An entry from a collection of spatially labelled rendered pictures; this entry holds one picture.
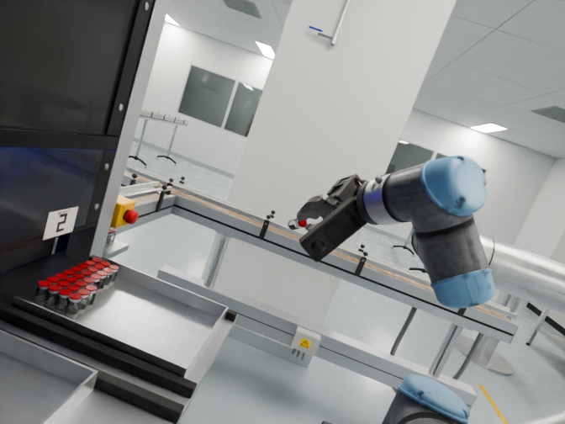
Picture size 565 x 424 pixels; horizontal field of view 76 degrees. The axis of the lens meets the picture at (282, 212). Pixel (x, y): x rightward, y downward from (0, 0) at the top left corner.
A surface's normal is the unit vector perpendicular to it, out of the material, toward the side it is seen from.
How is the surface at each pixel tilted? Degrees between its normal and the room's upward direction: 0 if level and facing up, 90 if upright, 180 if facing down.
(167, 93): 90
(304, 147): 90
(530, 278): 85
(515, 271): 85
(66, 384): 0
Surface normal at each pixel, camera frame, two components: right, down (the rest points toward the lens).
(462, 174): 0.48, -0.13
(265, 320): -0.12, 0.15
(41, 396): 0.33, -0.92
